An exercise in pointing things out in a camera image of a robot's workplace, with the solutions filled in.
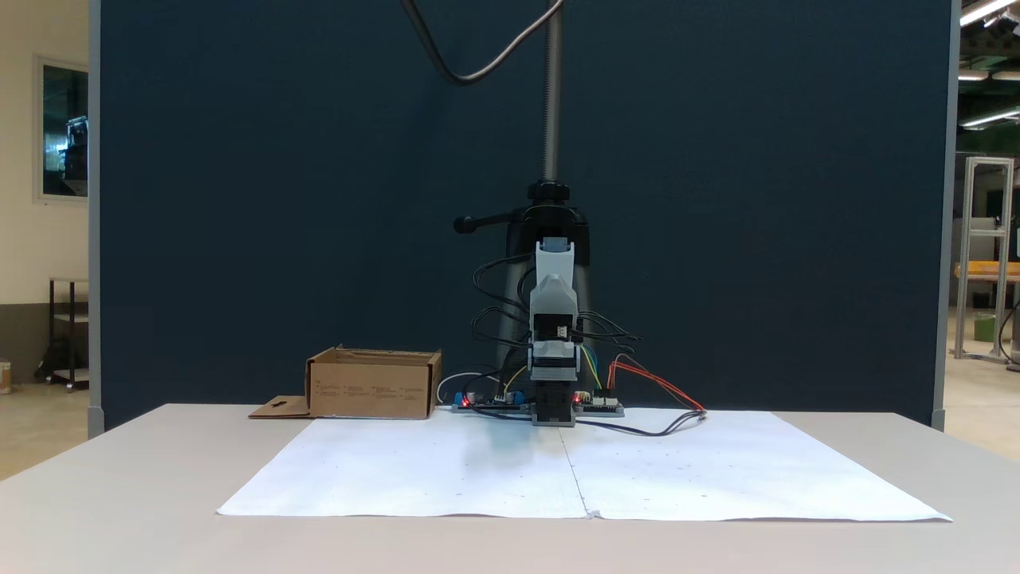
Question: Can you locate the aluminium profile frame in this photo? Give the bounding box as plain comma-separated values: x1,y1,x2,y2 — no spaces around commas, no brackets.
954,156,1018,365

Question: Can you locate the ceiling light tube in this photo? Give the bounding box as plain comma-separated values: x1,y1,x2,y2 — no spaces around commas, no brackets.
960,107,1020,131
960,0,1019,27

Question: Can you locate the yellow wire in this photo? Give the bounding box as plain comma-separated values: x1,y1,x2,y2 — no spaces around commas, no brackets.
580,344,604,393

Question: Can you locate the orange workbench top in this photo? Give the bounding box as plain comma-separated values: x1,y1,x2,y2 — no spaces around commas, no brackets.
955,261,1020,282

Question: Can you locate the black cable with orange wires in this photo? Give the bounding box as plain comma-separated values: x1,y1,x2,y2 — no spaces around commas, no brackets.
575,357,708,438

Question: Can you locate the dark blue partition panel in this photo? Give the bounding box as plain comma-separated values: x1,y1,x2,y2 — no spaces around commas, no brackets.
88,0,961,435

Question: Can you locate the grey flexible cable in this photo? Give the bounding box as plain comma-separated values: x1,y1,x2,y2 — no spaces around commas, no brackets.
401,0,565,86

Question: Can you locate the metal camera stand pole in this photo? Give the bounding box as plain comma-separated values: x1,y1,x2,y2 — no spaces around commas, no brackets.
542,0,564,186

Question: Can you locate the blue power circuit board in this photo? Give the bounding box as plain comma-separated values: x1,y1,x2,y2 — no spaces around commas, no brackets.
452,389,528,415

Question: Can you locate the dark shelf rack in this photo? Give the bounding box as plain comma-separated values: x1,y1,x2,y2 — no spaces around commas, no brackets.
48,277,90,393

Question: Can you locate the brown cardboard box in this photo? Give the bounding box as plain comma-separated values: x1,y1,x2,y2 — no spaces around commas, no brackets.
249,345,443,421

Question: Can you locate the wall window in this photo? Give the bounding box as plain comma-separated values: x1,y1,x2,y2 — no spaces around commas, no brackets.
33,54,90,204

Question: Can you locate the black servo cable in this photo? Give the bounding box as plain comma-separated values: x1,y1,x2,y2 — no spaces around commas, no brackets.
470,307,533,375
472,254,536,320
578,309,643,356

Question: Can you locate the white cable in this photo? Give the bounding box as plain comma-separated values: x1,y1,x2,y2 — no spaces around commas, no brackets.
436,371,488,404

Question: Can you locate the circuit board with red wires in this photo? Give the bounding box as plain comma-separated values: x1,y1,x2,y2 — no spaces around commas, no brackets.
574,391,626,418

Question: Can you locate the white paper sheet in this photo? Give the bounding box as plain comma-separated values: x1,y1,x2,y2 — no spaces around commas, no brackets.
217,415,590,520
562,409,954,524

